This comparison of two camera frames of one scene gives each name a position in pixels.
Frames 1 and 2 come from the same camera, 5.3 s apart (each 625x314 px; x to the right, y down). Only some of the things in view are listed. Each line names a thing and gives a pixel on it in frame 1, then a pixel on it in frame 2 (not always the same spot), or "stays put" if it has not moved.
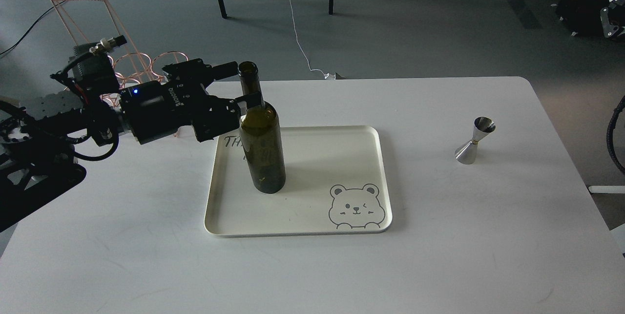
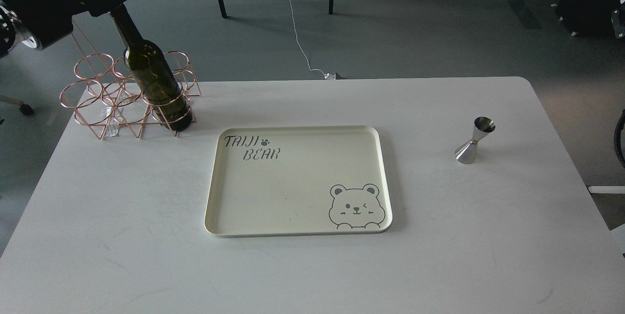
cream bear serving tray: [336, 180] stays put
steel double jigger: [467, 154] stays put
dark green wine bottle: [262, 136] → [153, 73]
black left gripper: [181, 103] → [44, 13]
